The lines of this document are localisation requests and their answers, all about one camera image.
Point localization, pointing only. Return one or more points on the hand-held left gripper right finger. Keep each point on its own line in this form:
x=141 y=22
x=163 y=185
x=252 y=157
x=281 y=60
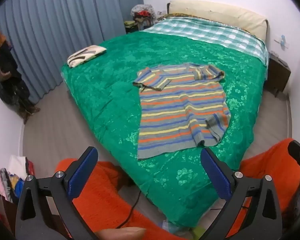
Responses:
x=215 y=170

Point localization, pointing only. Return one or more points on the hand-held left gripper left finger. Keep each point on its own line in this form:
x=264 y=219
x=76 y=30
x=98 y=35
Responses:
x=83 y=170

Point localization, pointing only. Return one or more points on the striped knit sweater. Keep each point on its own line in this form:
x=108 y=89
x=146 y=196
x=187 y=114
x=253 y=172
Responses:
x=180 y=110

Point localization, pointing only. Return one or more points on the pile of colourful clothes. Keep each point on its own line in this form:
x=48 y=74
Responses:
x=10 y=180

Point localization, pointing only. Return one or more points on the hanging dark clothes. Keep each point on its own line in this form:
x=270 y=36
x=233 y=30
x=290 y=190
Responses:
x=7 y=72

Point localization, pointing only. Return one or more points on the person's left hand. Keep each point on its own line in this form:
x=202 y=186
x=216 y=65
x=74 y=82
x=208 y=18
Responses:
x=120 y=233

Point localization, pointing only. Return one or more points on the dark wooden nightstand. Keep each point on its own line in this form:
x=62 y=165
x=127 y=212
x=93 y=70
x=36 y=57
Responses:
x=277 y=73

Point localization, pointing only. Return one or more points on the green velvet blanket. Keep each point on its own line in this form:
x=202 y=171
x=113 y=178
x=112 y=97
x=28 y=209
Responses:
x=110 y=90

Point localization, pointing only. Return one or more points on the folded cream patterned cloth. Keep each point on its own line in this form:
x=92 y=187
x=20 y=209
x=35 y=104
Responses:
x=86 y=55

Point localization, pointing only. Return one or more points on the green checked bed sheet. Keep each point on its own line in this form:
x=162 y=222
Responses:
x=210 y=33

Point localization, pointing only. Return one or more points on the grey-blue curtain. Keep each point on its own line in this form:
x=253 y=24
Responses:
x=55 y=30

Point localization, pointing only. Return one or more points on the heap of floral cloth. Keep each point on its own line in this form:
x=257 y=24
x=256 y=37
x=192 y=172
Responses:
x=142 y=13

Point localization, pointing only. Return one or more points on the blue wall sticker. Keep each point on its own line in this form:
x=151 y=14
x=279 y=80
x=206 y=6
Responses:
x=282 y=41

